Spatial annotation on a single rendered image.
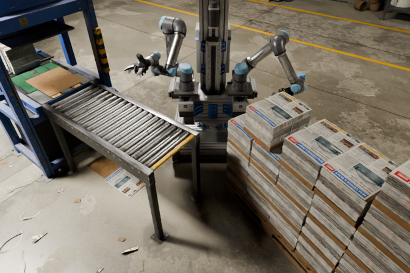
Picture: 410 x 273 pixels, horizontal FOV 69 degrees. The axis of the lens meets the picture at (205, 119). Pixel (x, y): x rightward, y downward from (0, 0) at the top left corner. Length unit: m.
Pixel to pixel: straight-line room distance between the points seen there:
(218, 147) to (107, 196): 1.16
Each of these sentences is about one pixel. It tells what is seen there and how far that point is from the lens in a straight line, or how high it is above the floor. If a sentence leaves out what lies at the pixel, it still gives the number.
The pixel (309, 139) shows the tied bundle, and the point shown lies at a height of 1.06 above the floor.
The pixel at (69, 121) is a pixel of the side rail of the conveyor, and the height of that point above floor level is 0.80.
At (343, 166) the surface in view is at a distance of 1.85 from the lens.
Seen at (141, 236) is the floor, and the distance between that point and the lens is 2.73.
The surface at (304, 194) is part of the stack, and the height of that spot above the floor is 0.75.
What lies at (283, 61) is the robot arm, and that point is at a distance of 2.52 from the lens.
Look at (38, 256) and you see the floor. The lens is 2.92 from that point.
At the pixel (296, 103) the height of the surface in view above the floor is 1.06.
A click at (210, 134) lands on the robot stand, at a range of 3.20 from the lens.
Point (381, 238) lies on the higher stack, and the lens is 1.83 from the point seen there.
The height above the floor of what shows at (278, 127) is 1.04.
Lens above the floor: 2.30
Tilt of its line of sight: 38 degrees down
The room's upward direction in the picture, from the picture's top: 1 degrees counter-clockwise
